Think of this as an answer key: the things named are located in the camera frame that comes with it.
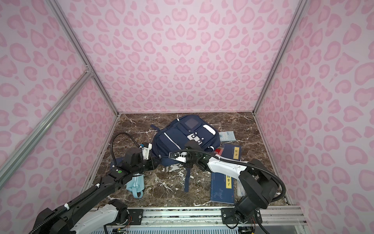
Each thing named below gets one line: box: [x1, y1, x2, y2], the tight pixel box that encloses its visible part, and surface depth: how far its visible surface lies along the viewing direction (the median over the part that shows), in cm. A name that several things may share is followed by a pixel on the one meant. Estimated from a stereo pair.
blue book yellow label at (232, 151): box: [221, 143, 243, 161], surface depth 97 cm
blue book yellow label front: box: [210, 172, 235, 205], surface depth 83 cm
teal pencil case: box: [126, 173, 145, 199], surface depth 80 cm
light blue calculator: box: [218, 130, 237, 142], surface depth 105 cm
